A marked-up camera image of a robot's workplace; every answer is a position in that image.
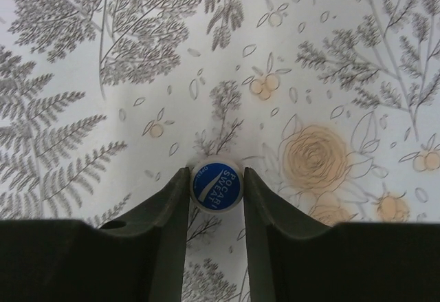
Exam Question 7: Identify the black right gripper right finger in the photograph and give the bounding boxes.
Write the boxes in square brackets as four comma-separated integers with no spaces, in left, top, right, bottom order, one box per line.
[244,168,439,301]

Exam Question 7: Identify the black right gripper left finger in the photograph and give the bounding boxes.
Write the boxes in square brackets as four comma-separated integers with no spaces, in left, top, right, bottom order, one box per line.
[1,168,190,301]

